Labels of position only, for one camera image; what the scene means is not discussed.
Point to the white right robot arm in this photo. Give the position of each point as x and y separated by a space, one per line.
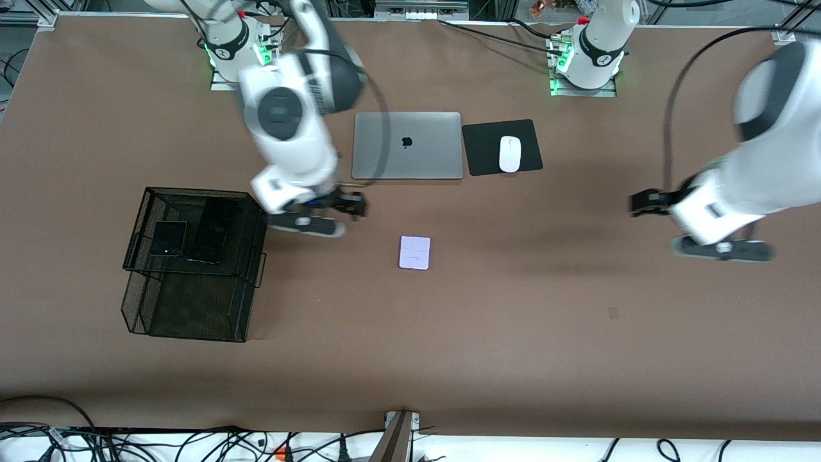
301 154

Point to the small black flip phone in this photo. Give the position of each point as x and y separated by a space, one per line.
168 239

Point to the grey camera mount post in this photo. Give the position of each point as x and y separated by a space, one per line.
394 443

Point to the silver closed laptop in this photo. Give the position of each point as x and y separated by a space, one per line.
417 154

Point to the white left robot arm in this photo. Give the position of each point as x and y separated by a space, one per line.
770 167

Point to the long black smartphone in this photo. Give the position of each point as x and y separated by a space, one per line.
210 232

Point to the white flip phone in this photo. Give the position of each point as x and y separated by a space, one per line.
414 253

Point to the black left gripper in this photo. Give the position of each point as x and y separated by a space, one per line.
655 200

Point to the black mouse pad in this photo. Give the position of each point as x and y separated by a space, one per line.
481 147

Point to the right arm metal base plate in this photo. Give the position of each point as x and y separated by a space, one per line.
224 86

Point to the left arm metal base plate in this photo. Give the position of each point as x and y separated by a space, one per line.
584 93

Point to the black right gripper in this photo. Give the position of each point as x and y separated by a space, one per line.
346 202

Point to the white computer mouse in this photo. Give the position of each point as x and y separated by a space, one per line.
510 154

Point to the white power strip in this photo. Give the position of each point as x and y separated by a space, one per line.
420 15

